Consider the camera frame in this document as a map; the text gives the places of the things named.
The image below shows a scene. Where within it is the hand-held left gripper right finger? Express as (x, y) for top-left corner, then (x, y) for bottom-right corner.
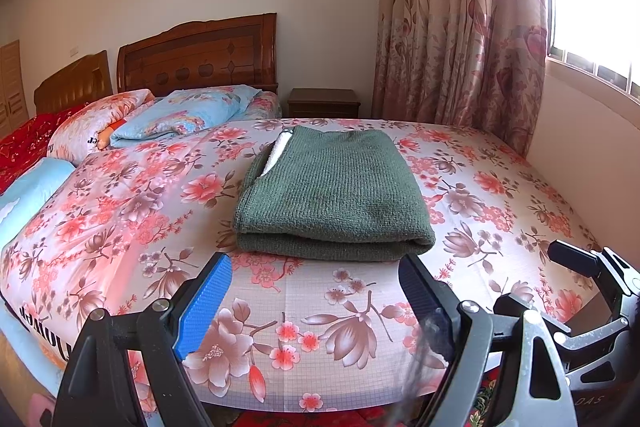
(399, 253), (577, 427)

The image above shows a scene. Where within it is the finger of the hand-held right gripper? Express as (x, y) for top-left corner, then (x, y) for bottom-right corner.
(547, 240), (602, 279)
(492, 293), (572, 336)

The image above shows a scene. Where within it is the pink floral pillow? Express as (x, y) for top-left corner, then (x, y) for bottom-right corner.
(47, 89), (156, 166)

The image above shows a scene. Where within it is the green knitted sweater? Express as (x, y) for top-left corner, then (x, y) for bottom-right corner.
(233, 125), (437, 263)

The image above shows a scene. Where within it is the light blue blanket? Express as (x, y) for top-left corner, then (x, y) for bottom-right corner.
(0, 157), (77, 249)

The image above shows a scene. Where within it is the small plain wooden headboard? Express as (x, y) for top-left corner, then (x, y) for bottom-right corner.
(34, 50), (114, 116)

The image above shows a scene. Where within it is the blue floral pillow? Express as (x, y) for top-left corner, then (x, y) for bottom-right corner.
(110, 84), (264, 150)

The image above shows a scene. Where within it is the bed with pink floral sheet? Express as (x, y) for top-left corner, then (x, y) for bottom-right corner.
(0, 91), (607, 419)

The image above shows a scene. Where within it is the dark wooden nightstand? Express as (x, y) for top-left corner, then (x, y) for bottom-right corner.
(287, 88), (361, 120)

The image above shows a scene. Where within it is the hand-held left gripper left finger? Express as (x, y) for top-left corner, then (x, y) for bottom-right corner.
(52, 253), (234, 427)

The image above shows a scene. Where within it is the beige panelled cabinet door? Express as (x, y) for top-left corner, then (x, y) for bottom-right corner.
(0, 39), (29, 140)

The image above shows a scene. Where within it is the pink floral curtain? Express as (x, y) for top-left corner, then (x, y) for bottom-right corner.
(371, 0), (552, 158)

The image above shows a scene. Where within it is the red patterned bedding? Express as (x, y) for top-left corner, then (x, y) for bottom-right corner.
(0, 104), (87, 196)

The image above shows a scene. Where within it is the large carved wooden headboard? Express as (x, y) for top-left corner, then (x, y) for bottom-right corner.
(116, 13), (279, 99)

